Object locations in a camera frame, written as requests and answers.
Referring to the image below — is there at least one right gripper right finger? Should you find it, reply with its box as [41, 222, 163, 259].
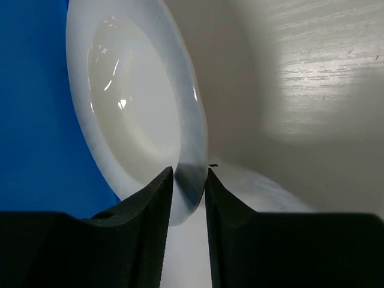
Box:
[205, 171, 383, 287]

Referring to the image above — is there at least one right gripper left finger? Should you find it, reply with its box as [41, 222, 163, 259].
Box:
[1, 167, 173, 287]

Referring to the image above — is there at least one round white bowl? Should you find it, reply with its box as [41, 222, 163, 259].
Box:
[66, 1, 208, 226]

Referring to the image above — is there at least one blue plastic bin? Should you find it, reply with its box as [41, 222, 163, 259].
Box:
[1, 1, 118, 218]

